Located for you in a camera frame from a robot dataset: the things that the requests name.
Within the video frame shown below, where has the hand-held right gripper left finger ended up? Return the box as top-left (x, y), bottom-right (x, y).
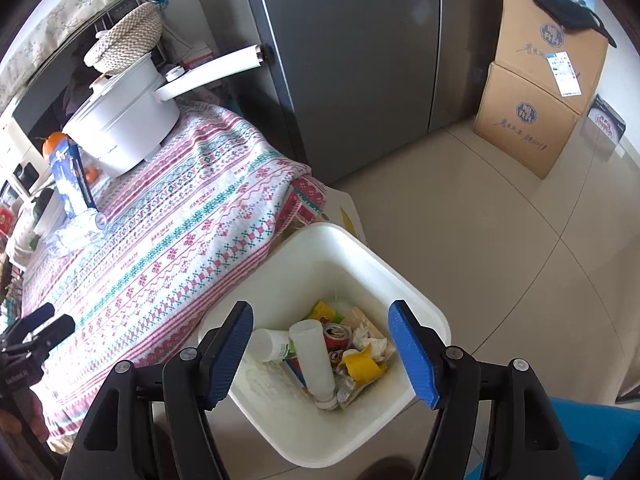
top-left (60, 301), bottom-right (255, 480)

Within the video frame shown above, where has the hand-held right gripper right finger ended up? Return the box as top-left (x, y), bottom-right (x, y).
top-left (387, 300), bottom-right (583, 480)

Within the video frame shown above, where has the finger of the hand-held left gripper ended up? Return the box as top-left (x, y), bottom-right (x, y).
top-left (0, 303), bottom-right (56, 348)
top-left (10, 315), bottom-right (76, 362)

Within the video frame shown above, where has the white bottle green label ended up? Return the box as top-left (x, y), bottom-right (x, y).
top-left (250, 328), bottom-right (296, 363)

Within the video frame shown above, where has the yellow wrapper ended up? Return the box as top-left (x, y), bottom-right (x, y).
top-left (345, 345), bottom-right (388, 386)

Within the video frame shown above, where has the silver foil wrapper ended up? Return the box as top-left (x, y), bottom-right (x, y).
top-left (334, 362), bottom-right (371, 408)

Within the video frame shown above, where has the red drink can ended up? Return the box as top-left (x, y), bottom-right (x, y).
top-left (322, 323), bottom-right (353, 367)

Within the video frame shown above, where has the tall plain white bottle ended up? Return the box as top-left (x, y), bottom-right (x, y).
top-left (289, 320), bottom-right (338, 409)

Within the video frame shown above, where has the white plastic bin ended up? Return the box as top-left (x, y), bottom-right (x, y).
top-left (197, 223), bottom-right (453, 465)

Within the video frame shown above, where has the person's left hand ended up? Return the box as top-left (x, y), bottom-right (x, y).
top-left (0, 391), bottom-right (51, 453)

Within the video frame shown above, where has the crumpled clear plastic bottle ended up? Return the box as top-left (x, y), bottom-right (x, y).
top-left (54, 211), bottom-right (108, 256)

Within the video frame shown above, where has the white jar dark lid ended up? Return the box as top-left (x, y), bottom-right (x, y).
top-left (30, 187), bottom-right (69, 238)

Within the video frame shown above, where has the patterned knit tablecloth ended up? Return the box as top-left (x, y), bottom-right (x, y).
top-left (20, 100), bottom-right (328, 441)

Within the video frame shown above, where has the blue printed carton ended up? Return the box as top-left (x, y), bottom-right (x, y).
top-left (48, 141), bottom-right (99, 221)

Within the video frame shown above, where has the yellow printed bag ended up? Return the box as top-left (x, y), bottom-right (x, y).
top-left (325, 190), bottom-right (368, 243)

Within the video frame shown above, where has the large orange fruit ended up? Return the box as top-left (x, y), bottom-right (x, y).
top-left (42, 131), bottom-right (68, 157)

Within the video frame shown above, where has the white microwave oven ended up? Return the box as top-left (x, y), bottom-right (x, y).
top-left (0, 30), bottom-right (141, 201)

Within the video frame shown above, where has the blue plastic container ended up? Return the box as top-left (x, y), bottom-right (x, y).
top-left (470, 397), bottom-right (640, 480)

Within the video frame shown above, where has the white electric pot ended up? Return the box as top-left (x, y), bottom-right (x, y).
top-left (62, 44), bottom-right (263, 177)

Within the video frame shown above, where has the white red small box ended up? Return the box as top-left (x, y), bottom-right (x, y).
top-left (181, 40), bottom-right (217, 70)

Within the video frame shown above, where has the grey refrigerator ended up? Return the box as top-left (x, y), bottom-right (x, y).
top-left (185, 0), bottom-right (511, 186)

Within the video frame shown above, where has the small dark printed box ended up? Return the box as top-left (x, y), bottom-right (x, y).
top-left (582, 94), bottom-right (628, 161)

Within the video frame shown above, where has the floral cover cloth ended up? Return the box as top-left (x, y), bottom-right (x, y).
top-left (0, 0), bottom-right (163, 106)

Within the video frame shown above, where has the black cloth bag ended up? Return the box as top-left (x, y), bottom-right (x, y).
top-left (530, 0), bottom-right (618, 48)

